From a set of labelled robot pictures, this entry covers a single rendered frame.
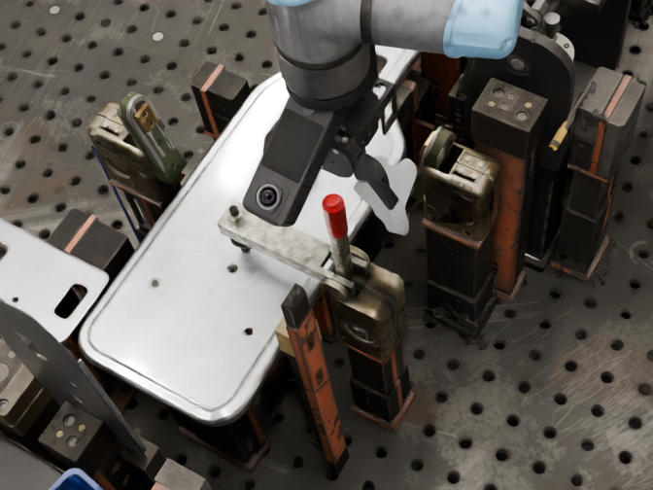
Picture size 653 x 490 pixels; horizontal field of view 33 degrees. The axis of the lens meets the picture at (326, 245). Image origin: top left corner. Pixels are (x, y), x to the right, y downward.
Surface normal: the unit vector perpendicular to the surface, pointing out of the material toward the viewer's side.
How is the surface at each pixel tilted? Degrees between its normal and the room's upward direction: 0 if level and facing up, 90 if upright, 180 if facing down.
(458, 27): 66
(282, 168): 32
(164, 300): 0
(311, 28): 94
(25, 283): 0
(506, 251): 90
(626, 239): 0
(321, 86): 90
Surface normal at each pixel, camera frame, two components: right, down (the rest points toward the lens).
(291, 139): -0.38, -0.01
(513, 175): -0.50, 0.78
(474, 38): -0.22, 0.74
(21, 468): -0.10, -0.48
